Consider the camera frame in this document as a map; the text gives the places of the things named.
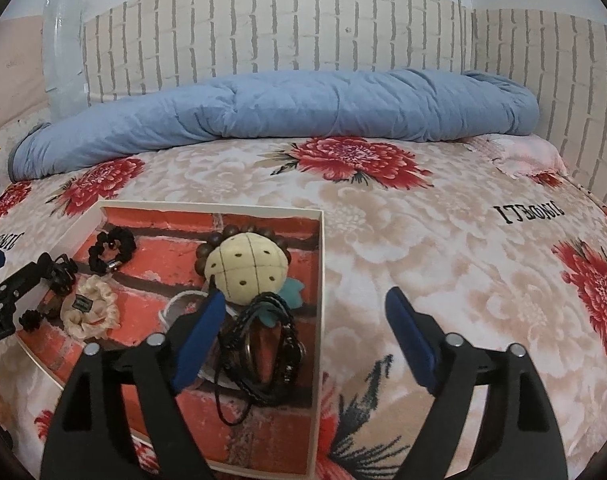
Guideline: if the white strap watch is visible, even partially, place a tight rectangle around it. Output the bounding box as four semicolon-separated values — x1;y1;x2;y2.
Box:
158;290;238;392

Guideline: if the blue rolled quilt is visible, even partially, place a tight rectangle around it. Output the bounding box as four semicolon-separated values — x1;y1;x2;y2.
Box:
8;68;540;182

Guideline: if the floral bed blanket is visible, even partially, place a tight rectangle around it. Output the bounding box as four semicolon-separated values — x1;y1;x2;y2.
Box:
0;110;607;479

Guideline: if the brick pattern headboard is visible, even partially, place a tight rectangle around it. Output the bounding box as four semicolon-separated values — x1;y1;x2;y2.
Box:
81;0;607;205

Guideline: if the cream scrunchie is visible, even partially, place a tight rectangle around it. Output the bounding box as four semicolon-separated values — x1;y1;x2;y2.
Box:
60;275;120;341

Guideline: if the black cord bracelet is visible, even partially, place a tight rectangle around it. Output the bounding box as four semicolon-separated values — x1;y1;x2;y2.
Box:
212;291;309;427

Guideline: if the clear plastic wrapped post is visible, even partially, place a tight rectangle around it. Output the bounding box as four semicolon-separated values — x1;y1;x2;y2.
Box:
42;0;88;122

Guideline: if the rainbow hair clip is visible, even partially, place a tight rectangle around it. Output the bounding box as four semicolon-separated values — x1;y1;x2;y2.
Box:
19;252;78;333

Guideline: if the ice cream plush clip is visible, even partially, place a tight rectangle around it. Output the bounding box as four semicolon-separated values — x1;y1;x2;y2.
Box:
195;224;305;310

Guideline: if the brown wooden bead bracelet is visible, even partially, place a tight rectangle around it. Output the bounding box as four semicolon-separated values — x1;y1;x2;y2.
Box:
194;224;294;279

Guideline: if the black scrunchie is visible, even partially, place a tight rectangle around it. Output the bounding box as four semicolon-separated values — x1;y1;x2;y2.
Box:
88;226;136;275

